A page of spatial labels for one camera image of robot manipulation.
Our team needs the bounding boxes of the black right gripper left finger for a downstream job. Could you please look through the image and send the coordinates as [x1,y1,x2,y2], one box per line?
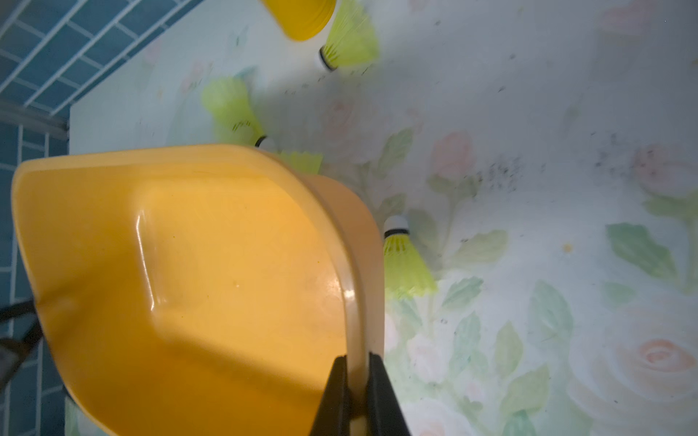
[309,355,352,436]

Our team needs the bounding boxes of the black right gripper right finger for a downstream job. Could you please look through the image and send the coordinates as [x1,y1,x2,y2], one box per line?
[366,354,411,436]

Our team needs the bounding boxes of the yellow pen holder cup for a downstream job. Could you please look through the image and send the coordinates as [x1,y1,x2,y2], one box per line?
[261,0,337,42]

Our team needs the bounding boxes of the yellow-green shuttlecock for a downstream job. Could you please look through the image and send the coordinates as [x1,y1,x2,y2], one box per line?
[200,76,278,152]
[278,151,324,175]
[383,215,438,300]
[319,0,380,72]

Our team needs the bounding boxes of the orange plastic storage box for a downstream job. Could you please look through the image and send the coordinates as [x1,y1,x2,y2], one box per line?
[11,145,385,435]

